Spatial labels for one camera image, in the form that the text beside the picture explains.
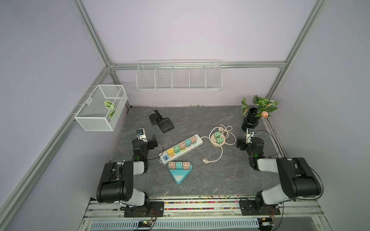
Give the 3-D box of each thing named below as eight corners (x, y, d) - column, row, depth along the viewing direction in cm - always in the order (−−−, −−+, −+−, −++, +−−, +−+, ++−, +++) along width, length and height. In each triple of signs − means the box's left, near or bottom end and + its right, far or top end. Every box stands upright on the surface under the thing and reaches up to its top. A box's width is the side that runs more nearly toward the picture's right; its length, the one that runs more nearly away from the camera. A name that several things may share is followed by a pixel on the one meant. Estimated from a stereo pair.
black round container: (149, 124, 112) (148, 120, 108) (151, 117, 117) (150, 113, 113) (158, 124, 112) (157, 120, 108) (159, 117, 117) (158, 113, 113)
